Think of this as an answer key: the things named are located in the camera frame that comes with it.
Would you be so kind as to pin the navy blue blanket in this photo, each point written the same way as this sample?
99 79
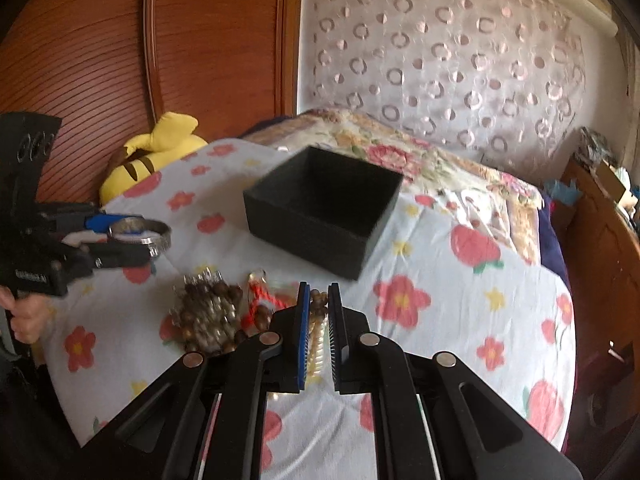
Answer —
551 256

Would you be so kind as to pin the stack of papers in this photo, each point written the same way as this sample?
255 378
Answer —
593 148

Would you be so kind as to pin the person's left hand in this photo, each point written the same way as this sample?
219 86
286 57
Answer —
30 315

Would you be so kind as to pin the floral rose quilt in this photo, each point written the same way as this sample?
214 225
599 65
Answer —
488 200

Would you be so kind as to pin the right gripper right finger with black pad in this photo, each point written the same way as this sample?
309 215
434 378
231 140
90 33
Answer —
434 418

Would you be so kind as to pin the finger of the left gripper with dark pad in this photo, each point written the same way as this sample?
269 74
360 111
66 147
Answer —
110 254

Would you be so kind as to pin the wooden wardrobe doors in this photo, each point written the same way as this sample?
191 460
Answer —
109 68

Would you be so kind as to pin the yellow striped plush toy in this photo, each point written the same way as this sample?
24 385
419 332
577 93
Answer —
172 138

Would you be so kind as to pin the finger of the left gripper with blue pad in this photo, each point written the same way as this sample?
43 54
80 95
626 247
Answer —
112 221

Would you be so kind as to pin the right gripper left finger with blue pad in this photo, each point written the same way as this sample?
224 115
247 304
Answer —
204 417

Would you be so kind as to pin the sheer circle pattern curtain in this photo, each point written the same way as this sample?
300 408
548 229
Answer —
496 81

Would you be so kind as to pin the wooden side cabinet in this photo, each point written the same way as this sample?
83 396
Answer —
601 253

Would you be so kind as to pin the black square jewelry box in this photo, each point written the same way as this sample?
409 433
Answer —
326 208

